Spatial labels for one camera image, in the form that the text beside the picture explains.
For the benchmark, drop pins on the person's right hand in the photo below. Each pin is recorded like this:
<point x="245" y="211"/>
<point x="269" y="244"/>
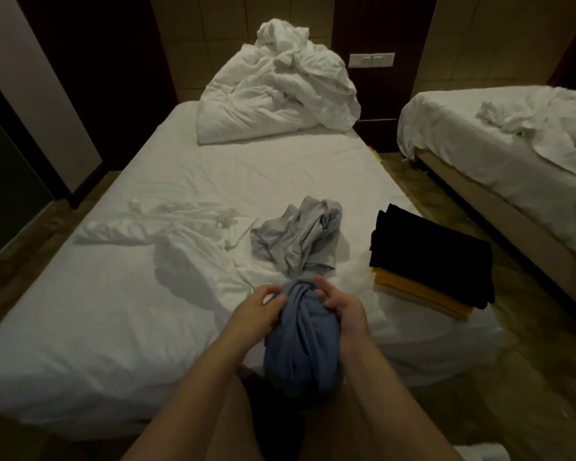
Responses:
<point x="353" y="321"/>

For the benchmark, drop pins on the person's left hand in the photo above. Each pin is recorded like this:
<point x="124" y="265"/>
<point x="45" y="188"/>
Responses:
<point x="249" y="319"/>

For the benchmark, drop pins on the person's right thumb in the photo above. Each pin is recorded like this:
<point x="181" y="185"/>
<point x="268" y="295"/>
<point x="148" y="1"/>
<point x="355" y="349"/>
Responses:
<point x="329" y="286"/>

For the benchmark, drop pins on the person's left thumb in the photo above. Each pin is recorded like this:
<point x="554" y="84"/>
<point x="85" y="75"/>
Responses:
<point x="273" y="292"/>

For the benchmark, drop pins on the blue garment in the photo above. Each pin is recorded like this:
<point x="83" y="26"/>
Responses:
<point x="302" y="345"/>

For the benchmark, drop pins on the person's right forearm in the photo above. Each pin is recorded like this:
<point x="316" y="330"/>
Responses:
<point x="389" y="403"/>

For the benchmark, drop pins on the person's left forearm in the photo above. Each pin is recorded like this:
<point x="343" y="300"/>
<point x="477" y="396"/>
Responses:
<point x="187" y="398"/>

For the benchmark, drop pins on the grey garment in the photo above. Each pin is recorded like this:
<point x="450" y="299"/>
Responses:
<point x="302" y="235"/>

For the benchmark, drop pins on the folded yellow garment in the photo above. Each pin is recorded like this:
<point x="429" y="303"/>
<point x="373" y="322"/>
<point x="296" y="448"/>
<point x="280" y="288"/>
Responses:
<point x="427" y="297"/>

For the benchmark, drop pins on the white robe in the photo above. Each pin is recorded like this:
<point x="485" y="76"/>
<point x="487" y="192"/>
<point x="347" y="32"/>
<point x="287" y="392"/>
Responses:
<point x="173" y="244"/>

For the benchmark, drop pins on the folded black garment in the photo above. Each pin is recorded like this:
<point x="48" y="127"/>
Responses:
<point x="437" y="256"/>

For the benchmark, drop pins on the bed with white sheet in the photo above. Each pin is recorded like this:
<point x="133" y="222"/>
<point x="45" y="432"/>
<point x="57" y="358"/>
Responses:
<point x="125" y="307"/>

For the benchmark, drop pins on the dark wooden nightstand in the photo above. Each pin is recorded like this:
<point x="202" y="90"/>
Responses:
<point x="379" y="110"/>

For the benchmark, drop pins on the crumpled white duvet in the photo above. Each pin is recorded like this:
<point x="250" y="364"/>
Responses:
<point x="273" y="91"/>

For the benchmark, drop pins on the bed with beige base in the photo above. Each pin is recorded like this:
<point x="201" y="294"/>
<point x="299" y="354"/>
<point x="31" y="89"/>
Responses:
<point x="485" y="158"/>

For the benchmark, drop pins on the crumpled white sheet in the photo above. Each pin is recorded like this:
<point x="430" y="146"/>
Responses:
<point x="547" y="124"/>

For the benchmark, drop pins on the white door panel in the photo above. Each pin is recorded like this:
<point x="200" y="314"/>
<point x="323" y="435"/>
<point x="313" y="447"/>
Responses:
<point x="43" y="100"/>

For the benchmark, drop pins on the white wall switch panel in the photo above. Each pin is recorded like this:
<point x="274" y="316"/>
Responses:
<point x="371" y="60"/>

